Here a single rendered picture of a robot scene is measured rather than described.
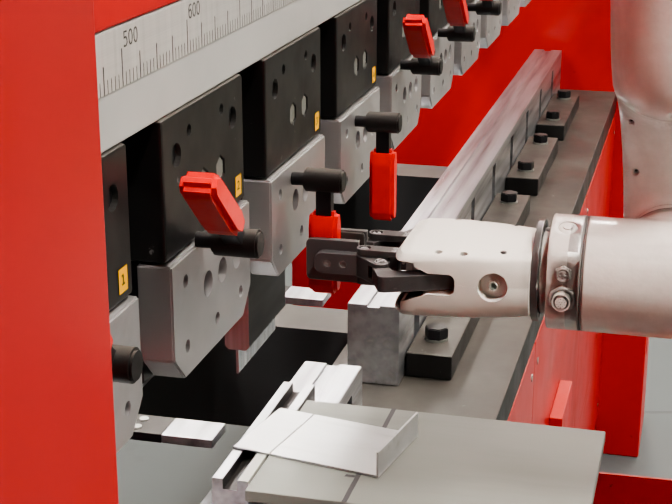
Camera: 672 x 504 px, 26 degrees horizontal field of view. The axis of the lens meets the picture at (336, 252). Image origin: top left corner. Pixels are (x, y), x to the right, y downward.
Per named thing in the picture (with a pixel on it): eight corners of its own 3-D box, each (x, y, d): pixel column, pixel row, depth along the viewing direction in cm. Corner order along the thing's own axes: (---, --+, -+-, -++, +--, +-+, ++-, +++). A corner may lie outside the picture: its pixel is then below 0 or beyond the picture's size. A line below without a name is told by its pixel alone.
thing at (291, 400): (248, 516, 115) (247, 481, 114) (212, 511, 116) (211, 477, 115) (315, 414, 134) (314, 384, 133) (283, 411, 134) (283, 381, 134)
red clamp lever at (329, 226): (341, 297, 110) (341, 172, 107) (288, 293, 111) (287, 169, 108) (346, 290, 112) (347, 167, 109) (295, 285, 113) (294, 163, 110)
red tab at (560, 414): (560, 461, 219) (562, 418, 217) (546, 460, 220) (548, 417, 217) (570, 421, 233) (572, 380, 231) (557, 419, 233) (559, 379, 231)
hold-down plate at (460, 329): (451, 381, 165) (452, 356, 165) (404, 376, 167) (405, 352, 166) (491, 295, 193) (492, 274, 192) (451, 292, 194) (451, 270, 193)
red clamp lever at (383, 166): (397, 223, 128) (398, 115, 125) (351, 220, 129) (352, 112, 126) (401, 218, 130) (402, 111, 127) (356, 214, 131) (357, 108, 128)
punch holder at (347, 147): (340, 210, 124) (340, 17, 119) (245, 203, 127) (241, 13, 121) (379, 167, 138) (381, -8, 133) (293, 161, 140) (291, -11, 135)
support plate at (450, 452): (585, 543, 107) (586, 531, 107) (244, 501, 113) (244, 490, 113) (605, 441, 124) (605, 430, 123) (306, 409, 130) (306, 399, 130)
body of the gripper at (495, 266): (545, 343, 103) (389, 329, 105) (560, 296, 112) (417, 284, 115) (549, 242, 100) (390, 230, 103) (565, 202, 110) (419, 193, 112)
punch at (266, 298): (249, 374, 114) (247, 260, 112) (225, 372, 115) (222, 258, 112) (285, 330, 124) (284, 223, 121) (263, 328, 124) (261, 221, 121)
